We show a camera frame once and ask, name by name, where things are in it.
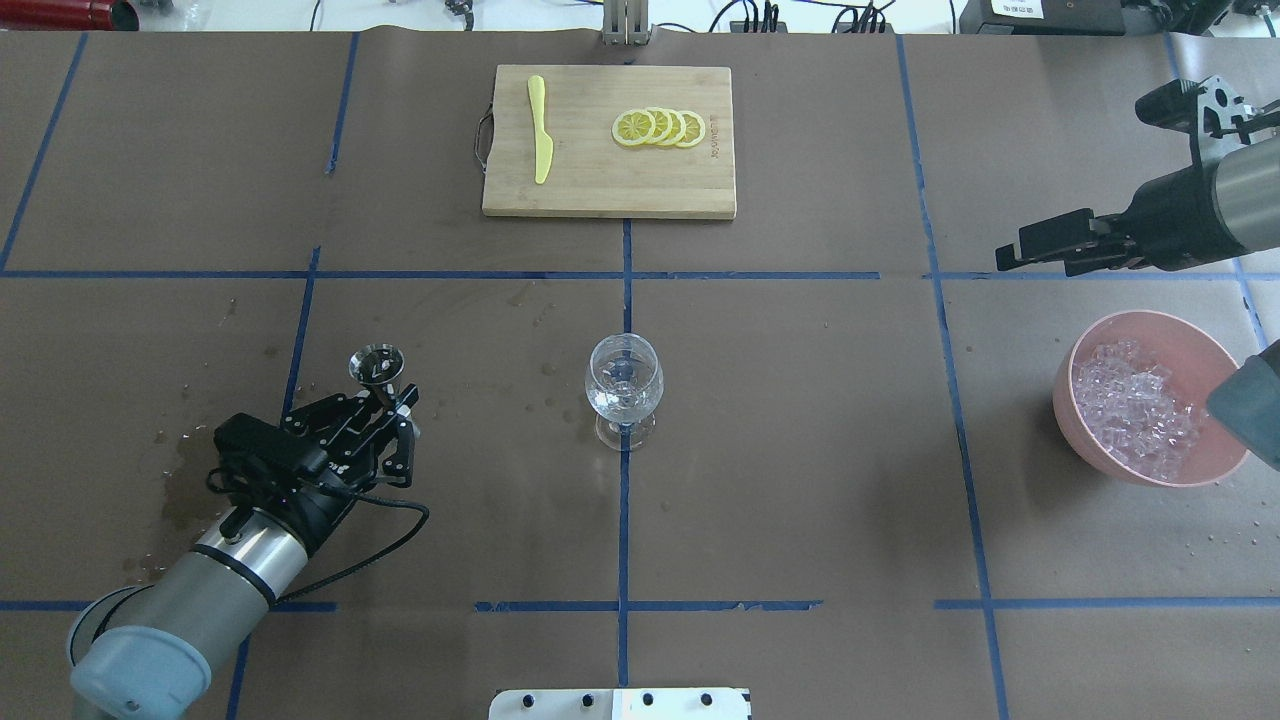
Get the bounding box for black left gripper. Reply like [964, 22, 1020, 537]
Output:
[236, 388, 420, 556]

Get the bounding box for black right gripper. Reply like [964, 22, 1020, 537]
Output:
[995, 165, 1251, 278]

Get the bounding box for steel jigger cup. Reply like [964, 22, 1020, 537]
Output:
[348, 343, 419, 411]

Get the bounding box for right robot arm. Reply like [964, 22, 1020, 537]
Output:
[995, 138, 1279, 468]

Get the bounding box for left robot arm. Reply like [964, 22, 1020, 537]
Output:
[67, 384, 419, 719]

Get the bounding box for clear ice cubes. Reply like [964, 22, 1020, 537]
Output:
[1070, 337, 1208, 482]

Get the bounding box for clear wine glass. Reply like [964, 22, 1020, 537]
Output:
[584, 333, 666, 452]

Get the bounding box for pink bowl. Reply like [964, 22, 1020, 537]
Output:
[1052, 310, 1247, 489]

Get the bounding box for black box device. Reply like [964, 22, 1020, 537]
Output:
[957, 1, 1126, 36]

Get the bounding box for yellow plastic knife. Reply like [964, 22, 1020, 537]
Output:
[527, 76, 556, 184]

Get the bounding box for bamboo cutting board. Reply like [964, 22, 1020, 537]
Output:
[483, 64, 739, 220]

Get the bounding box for lemon slice rightmost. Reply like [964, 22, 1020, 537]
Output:
[675, 110, 707, 149]

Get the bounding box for lemon slice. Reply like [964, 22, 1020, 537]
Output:
[657, 108, 687, 147]
[675, 110, 707, 149]
[611, 109, 658, 147]
[644, 108, 667, 146]

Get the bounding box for lemon slice leftmost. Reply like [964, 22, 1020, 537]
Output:
[611, 109, 658, 147]

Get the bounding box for red cylinder bottle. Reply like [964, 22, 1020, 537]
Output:
[1, 1, 140, 32]

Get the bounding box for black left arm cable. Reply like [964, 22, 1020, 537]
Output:
[205, 462, 431, 603]

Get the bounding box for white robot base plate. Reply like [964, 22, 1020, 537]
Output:
[486, 687, 754, 719]

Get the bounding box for aluminium frame post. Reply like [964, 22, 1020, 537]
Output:
[602, 0, 652, 46]

